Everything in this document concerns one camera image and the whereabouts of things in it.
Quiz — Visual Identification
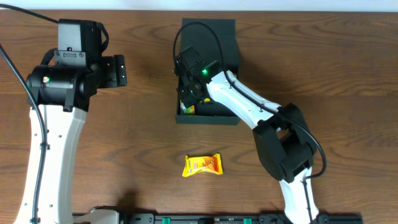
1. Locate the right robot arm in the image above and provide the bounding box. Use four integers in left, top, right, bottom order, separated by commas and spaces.
173, 47, 319, 223

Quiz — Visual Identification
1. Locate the dark green box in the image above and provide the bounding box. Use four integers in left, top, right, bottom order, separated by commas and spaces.
175, 18, 239, 125

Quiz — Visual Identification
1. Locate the yellow orange snack packet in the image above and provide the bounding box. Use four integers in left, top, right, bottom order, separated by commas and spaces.
182, 153, 223, 177

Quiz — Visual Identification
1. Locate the green orange snack packet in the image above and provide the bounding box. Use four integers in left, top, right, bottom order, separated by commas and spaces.
180, 101, 196, 115

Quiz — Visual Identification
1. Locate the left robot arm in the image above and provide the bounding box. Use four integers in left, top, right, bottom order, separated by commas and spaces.
16, 19, 127, 223

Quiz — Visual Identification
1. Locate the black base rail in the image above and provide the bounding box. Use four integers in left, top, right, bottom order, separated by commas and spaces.
73, 212, 364, 224

